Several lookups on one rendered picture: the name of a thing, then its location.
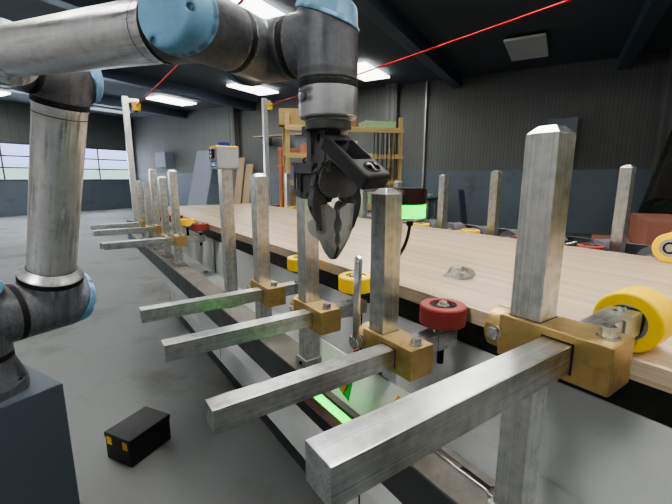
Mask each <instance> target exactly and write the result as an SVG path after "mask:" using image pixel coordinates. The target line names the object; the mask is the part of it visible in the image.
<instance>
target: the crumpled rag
mask: <svg viewBox="0 0 672 504"><path fill-rule="evenodd" d="M442 275H443V276H445V277H450V276H451V277H452V276H453V277H455V278H456V279H464V278H465V279H467V278H469V277H473V276H475V275H476V274H475V271H474V270H473V269H472V268H471V267H470V266H469V267H465V266H462V267H461V268H457V269H456V268H454V267H453V266H451V267H450V268H449V269H448V271H447V272H446V273H442ZM473 278H474V277H473Z"/></svg>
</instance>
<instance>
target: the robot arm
mask: <svg viewBox="0 0 672 504"><path fill-rule="evenodd" d="M295 8H296V9H297V11H296V12H294V13H289V14H285V15H281V16H276V17H272V18H268V19H264V18H261V17H259V16H258V15H256V14H254V13H253V12H251V11H249V10H247V9H246V8H244V7H241V6H240V5H238V4H236V3H235V2H233V1H231V0H116V1H111V2H106V3H101V4H97V5H92V6H87V7H82V8H78V9H73V10H68V11H63V12H59V13H54V14H49V15H44V16H40V17H35V18H30V19H25V20H21V21H16V22H12V21H10V20H7V19H4V18H0V87H3V88H6V89H9V90H14V91H19V92H24V93H29V101H30V102H31V104H30V137H29V171H28V205H27V239H26V263H25V264H24V265H22V266H21V267H19V268H18V269H17V270H16V278H15V279H16V281H15V282H14V283H10V284H5V285H4V283H3V282H2V280H0V402H3V401H5V400H7V399H9V398H11V397H13V396H15V395H17V394H18V393H20V392H21V391H22V390H24V389H25V388H26V387H27V386H28V384H29V382H30V378H29V373H28V371H27V369H26V368H25V367H24V365H23V364H22V363H21V361H20V360H19V359H18V357H17V356H16V354H15V349H14V342H17V341H19V340H23V339H26V338H29V337H33V336H36V335H39V334H42V333H45V332H49V331H52V330H55V329H58V328H62V327H65V326H69V325H73V324H75V323H77V322H79V321H81V320H84V319H86V318H87V317H89V316H90V315H91V314H92V312H93V310H94V308H95V306H94V305H95V304H96V291H95V287H94V284H93V283H91V278H90V277H89V276H88V275H87V274H86V273H85V272H84V270H83V269H82V268H81V267H80V266H78V265H77V253H78V240H79V228H80V215H81V202H82V189H83V176H84V164H85V151H86V138H87V125H88V115H89V114H90V105H93V104H96V103H98V102H99V101H100V99H101V98H102V96H103V92H104V81H103V76H102V72H101V70H104V69H116V68H127V67H138V66H149V65H160V64H166V65H181V64H192V63H199V64H204V65H207V66H210V67H213V68H216V69H219V70H222V71H224V72H225V73H226V75H227V76H228V77H229V78H230V79H231V80H232V81H234V82H235V83H237V84H239V85H243V86H252V87H255V86H260V85H263V84H267V83H275V82H282V81H289V80H296V79H298V90H299V93H298V98H299V118H300V119H301V120H303V121H305V126H302V135H304V136H306V147H307V157H305V158H307V162H304V160H305V158H303V160H302V163H300V164H293V183H294V196H298V197H300V199H308V207H309V211H310V213H311V215H312V217H313V219H312V220H310V221H309V222H308V231H309V233H310V234H311V235H312V236H314V237H315V238H316V239H318V240H319V241H320V243H321V246H322V248H323V250H324V252H325V253H326V255H327V256H328V257H329V258H330V259H337V258H338V257H339V255H340V253H341V252H342V250H343V248H344V247H345V245H346V243H347V241H348V239H349V237H350V234H351V231H352V228H354V226H355V223H356V220H357V217H358V214H359V211H360V206H361V194H360V189H361V190H367V189H377V188H385V187H386V185H387V183H388V180H389V178H390V173H389V172H388V171H387V170H386V169H385V168H384V167H383V166H381V165H380V164H379V163H378V162H377V161H376V160H375V159H374V158H373V157H371V156H370V155H369V154H368V153H367V152H366V151H365V150H364V149H363V148H361V147H360V146H359V145H358V144H357V143H356V142H355V141H354V140H353V139H351V138H350V137H349V136H348V135H341V133H343V132H349V131H351V121H354V120H356V119H357V118H358V33H359V32H360V30H359V27H358V11H357V7H356V5H355V4H354V3H353V1H351V0H297V1H296V3H295ZM296 179H297V189H296ZM337 197H338V198H339V199H340V200H341V201H336V202H335V204H334V208H332V207H331V206H330V205H328V204H327V202H331V201H332V199H333V198H337Z"/></svg>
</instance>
